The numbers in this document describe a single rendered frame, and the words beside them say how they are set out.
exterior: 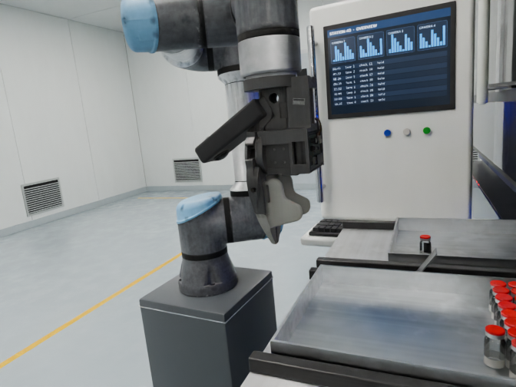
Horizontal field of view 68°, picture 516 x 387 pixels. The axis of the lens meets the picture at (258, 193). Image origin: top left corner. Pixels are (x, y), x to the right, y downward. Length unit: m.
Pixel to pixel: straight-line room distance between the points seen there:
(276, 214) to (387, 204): 0.94
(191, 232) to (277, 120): 0.51
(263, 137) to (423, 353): 0.34
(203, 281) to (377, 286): 0.42
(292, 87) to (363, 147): 0.94
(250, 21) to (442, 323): 0.49
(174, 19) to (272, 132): 0.21
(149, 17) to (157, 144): 6.96
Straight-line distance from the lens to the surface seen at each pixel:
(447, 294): 0.73
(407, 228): 1.05
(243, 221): 0.91
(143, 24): 0.57
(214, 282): 0.96
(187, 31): 0.56
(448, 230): 1.05
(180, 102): 7.13
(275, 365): 0.51
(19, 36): 6.45
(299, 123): 0.46
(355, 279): 0.74
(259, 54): 0.46
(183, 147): 7.16
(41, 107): 6.39
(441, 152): 1.36
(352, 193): 1.41
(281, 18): 0.47
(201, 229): 0.91
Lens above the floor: 1.19
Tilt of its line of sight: 11 degrees down
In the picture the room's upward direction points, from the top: 5 degrees counter-clockwise
